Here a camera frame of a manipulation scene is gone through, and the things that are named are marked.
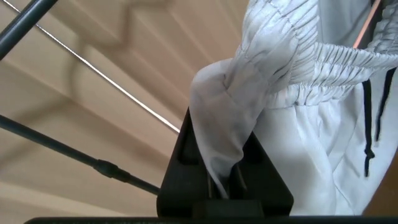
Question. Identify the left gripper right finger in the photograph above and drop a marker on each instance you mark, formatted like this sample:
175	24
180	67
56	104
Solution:
267	183

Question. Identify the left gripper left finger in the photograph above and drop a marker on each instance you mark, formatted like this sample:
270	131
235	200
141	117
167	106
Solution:
180	180

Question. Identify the pale grey shorts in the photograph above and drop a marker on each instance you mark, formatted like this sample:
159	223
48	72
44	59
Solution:
304	140

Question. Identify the black clothes rack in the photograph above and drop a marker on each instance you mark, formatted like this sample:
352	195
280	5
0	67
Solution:
105	168

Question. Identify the pink clothes hanger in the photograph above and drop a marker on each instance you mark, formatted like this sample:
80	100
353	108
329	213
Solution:
367	23

